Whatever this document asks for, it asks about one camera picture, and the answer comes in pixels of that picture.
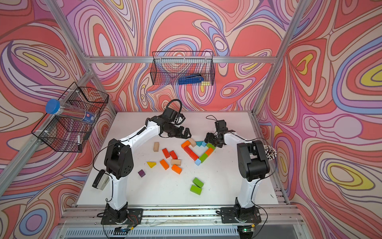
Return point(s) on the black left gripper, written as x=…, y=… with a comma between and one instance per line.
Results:
x=180, y=135

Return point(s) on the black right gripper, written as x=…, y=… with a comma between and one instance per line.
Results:
x=209, y=139

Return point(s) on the green block top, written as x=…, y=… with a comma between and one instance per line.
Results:
x=209, y=145

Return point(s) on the orange block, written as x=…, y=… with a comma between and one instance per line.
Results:
x=176, y=169
x=164, y=164
x=209, y=151
x=186, y=144

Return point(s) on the red block small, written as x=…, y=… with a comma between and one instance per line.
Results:
x=187, y=150

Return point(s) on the green block row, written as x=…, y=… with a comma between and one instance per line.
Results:
x=198, y=183
x=203, y=157
x=195, y=189

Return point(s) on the red block front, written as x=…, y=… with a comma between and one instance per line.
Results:
x=193, y=155

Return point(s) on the light blue cube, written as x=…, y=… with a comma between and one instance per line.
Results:
x=198, y=162

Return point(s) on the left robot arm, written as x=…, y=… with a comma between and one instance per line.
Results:
x=119, y=160

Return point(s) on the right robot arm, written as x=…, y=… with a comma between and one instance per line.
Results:
x=253, y=165

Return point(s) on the red block right pair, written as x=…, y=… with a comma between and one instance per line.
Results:
x=173, y=155

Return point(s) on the red block pair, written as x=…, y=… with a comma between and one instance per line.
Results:
x=173, y=155
x=166, y=153

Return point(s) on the red block left pair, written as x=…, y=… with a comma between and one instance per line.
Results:
x=166, y=153

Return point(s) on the yellow triangle block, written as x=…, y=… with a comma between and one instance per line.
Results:
x=151, y=164

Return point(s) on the purple cube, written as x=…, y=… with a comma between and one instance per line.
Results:
x=141, y=173

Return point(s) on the cup of pencils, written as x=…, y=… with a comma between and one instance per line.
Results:
x=271, y=153

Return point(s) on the blue tool in basket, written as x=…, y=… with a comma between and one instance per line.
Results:
x=191, y=79

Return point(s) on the grey stapler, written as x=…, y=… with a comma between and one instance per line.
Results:
x=101, y=180

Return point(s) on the marker in left basket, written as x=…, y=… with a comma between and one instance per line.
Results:
x=79, y=145

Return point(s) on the clear bottle blue cap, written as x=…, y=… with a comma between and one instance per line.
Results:
x=58, y=108

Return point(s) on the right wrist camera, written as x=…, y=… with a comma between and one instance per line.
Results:
x=221, y=127

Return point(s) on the rear wire basket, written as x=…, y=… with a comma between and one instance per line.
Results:
x=168, y=66

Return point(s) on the wire basket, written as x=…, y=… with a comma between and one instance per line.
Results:
x=168, y=66
x=60, y=133

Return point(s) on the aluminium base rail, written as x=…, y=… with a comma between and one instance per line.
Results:
x=188, y=222

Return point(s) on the left wire basket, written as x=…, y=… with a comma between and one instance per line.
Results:
x=60, y=133

